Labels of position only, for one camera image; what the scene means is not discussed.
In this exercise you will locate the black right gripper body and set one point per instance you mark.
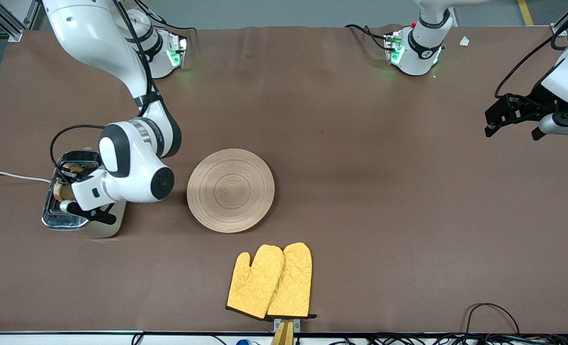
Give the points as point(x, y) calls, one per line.
point(74, 173)

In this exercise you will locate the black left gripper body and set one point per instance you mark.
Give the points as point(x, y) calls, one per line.
point(536, 101)

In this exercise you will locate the bread slice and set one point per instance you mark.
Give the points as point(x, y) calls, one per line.
point(63, 192)

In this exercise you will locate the round wooden plate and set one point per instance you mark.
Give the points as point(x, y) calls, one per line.
point(231, 191)

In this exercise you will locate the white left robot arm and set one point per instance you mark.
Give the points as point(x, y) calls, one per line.
point(420, 48)

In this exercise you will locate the left arm base connector panel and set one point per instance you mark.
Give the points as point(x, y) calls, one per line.
point(393, 48)

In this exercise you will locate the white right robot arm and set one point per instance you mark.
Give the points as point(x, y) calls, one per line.
point(130, 163)

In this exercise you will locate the right arm base connector panel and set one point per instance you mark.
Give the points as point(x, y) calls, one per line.
point(177, 50)

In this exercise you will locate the beige chrome two-slot toaster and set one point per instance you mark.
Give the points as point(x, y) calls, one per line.
point(58, 220)

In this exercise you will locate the small white paper scrap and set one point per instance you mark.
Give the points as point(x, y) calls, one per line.
point(464, 41)

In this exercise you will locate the brown table cloth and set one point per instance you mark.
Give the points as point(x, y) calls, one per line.
point(360, 167)

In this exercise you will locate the yellow quilted oven mitt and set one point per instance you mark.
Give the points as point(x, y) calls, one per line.
point(293, 282)
point(255, 282)

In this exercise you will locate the small blue object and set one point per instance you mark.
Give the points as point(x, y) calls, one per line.
point(244, 342)

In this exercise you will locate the aluminium corner bracket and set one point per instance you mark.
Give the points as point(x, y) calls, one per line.
point(559, 29)

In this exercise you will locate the aluminium frame profile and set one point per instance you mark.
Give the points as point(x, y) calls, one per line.
point(5, 26)

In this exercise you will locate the small metal bracket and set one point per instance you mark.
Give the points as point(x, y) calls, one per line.
point(296, 324)

